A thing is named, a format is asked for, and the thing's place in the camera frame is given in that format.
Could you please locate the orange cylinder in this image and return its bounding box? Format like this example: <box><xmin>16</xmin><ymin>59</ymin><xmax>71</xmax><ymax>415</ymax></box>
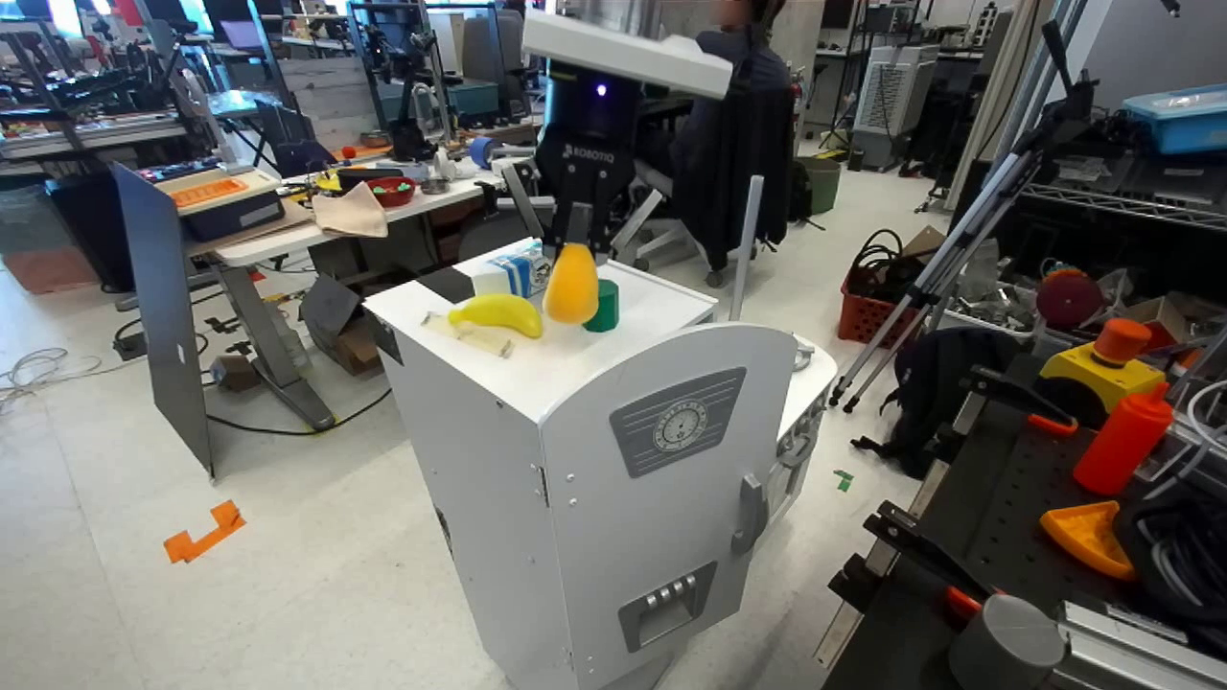
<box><xmin>1068</xmin><ymin>390</ymin><xmax>1177</xmax><ymax>500</ymax></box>

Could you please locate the black clamp orange handle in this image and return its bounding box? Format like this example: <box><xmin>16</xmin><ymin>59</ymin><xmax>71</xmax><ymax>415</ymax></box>
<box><xmin>961</xmin><ymin>365</ymin><xmax>1083</xmax><ymax>443</ymax></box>
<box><xmin>858</xmin><ymin>500</ymin><xmax>993</xmax><ymax>623</ymax></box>

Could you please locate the grey pole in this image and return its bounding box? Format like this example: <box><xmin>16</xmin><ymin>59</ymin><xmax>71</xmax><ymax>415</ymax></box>
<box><xmin>723</xmin><ymin>172</ymin><xmax>765</xmax><ymax>321</ymax></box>

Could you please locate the dark red ball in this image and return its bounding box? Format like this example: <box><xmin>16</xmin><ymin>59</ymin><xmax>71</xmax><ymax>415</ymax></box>
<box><xmin>1032</xmin><ymin>264</ymin><xmax>1109</xmax><ymax>336</ymax></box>

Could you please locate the silver tripod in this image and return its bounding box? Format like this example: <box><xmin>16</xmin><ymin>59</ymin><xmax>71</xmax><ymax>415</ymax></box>
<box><xmin>823</xmin><ymin>17</ymin><xmax>1103</xmax><ymax>415</ymax></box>

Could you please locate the tan paper sheet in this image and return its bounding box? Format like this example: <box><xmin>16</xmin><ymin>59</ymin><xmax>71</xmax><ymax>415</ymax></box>
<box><xmin>305</xmin><ymin>179</ymin><xmax>391</xmax><ymax>243</ymax></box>

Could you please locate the box with orange lid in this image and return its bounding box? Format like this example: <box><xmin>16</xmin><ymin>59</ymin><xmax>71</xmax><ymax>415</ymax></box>
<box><xmin>158</xmin><ymin>163</ymin><xmax>286</xmax><ymax>245</ymax></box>

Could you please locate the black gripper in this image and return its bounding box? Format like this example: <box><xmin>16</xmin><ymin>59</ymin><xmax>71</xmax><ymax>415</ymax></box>
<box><xmin>534</xmin><ymin>73</ymin><xmax>645</xmax><ymax>248</ymax></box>

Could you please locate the yellow toy banana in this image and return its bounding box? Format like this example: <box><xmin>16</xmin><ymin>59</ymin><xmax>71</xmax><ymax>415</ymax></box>
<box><xmin>443</xmin><ymin>290</ymin><xmax>549</xmax><ymax>345</ymax></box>

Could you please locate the blue plastic case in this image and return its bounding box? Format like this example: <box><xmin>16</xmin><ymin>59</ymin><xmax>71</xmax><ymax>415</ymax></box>
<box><xmin>1114</xmin><ymin>80</ymin><xmax>1227</xmax><ymax>160</ymax></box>

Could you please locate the black cable coil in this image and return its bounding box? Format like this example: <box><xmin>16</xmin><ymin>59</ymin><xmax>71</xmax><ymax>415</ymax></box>
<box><xmin>1113</xmin><ymin>470</ymin><xmax>1227</xmax><ymax>630</ymax></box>

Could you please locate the aluminium extrusion bar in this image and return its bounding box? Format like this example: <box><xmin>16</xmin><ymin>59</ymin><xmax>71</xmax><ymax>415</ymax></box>
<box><xmin>1059</xmin><ymin>598</ymin><xmax>1227</xmax><ymax>690</ymax></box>

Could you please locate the dark grey panel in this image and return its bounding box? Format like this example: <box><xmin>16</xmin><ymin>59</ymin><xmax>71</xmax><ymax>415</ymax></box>
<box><xmin>109</xmin><ymin>160</ymin><xmax>219</xmax><ymax>479</ymax></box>

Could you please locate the grey cylinder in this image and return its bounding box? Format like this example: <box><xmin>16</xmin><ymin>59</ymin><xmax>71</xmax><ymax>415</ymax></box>
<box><xmin>944</xmin><ymin>589</ymin><xmax>1064</xmax><ymax>690</ymax></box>

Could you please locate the white toy kitchen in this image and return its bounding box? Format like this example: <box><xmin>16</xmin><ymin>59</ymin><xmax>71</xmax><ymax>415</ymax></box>
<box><xmin>359</xmin><ymin>232</ymin><xmax>843</xmax><ymax>690</ymax></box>

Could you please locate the red basket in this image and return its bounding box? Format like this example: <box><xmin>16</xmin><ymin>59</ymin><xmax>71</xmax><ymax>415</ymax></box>
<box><xmin>834</xmin><ymin>227</ymin><xmax>944</xmax><ymax>345</ymax></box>

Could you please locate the orange wedge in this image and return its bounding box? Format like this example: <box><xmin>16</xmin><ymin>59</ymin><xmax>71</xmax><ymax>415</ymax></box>
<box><xmin>1034</xmin><ymin>500</ymin><xmax>1137</xmax><ymax>586</ymax></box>

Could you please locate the yellow emergency stop button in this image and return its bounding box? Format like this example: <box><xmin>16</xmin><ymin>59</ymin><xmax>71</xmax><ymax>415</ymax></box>
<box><xmin>1034</xmin><ymin>314</ymin><xmax>1174</xmax><ymax>415</ymax></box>

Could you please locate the red bowl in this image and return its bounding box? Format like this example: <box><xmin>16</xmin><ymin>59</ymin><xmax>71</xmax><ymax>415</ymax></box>
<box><xmin>341</xmin><ymin>167</ymin><xmax>423</xmax><ymax>209</ymax></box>

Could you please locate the person in dark clothes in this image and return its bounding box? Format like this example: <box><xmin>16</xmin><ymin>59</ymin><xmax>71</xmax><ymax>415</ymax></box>
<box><xmin>668</xmin><ymin>0</ymin><xmax>798</xmax><ymax>272</ymax></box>

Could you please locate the green toy cup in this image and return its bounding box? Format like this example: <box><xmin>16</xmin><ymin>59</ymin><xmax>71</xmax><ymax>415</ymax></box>
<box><xmin>582</xmin><ymin>276</ymin><xmax>626</xmax><ymax>336</ymax></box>

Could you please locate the orange bracket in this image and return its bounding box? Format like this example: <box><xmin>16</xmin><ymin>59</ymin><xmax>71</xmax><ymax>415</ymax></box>
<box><xmin>162</xmin><ymin>500</ymin><xmax>250</xmax><ymax>566</ymax></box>

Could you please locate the blue white small carton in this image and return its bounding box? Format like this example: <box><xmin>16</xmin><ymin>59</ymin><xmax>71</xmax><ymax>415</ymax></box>
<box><xmin>466</xmin><ymin>248</ymin><xmax>555</xmax><ymax>303</ymax></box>

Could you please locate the white desk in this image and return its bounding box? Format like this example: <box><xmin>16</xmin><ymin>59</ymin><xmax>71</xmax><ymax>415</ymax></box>
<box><xmin>187</xmin><ymin>151</ymin><xmax>550</xmax><ymax>432</ymax></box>

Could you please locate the black bag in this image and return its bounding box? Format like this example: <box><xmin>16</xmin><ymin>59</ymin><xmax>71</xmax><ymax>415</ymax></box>
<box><xmin>848</xmin><ymin>321</ymin><xmax>1027</xmax><ymax>483</ymax></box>

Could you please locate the small cardboard box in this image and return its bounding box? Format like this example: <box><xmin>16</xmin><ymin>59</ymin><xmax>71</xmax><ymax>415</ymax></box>
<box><xmin>297</xmin><ymin>272</ymin><xmax>387</xmax><ymax>374</ymax></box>

